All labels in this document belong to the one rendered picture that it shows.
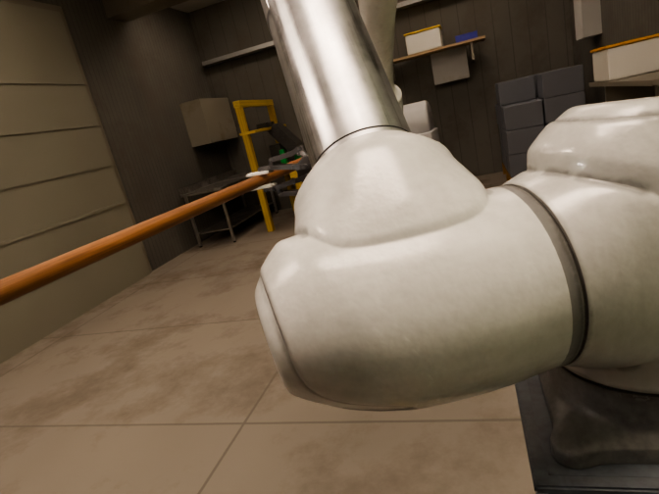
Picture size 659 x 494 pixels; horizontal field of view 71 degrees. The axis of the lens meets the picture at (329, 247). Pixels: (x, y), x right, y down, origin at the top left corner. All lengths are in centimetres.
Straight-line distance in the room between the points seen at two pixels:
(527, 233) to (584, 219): 4
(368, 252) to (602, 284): 16
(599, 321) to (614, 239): 6
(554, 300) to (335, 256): 15
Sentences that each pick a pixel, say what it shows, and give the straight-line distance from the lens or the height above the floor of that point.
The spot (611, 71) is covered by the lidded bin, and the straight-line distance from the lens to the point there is 392.
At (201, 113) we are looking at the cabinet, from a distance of 725.
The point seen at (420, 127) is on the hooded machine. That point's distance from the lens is 618.
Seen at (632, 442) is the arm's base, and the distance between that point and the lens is 46.
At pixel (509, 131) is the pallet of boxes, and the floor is 70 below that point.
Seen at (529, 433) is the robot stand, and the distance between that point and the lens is 49.
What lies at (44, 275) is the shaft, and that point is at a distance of 73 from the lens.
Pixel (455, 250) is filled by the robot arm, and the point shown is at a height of 121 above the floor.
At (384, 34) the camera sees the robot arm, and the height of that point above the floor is 143.
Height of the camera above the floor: 131
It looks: 15 degrees down
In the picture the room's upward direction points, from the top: 13 degrees counter-clockwise
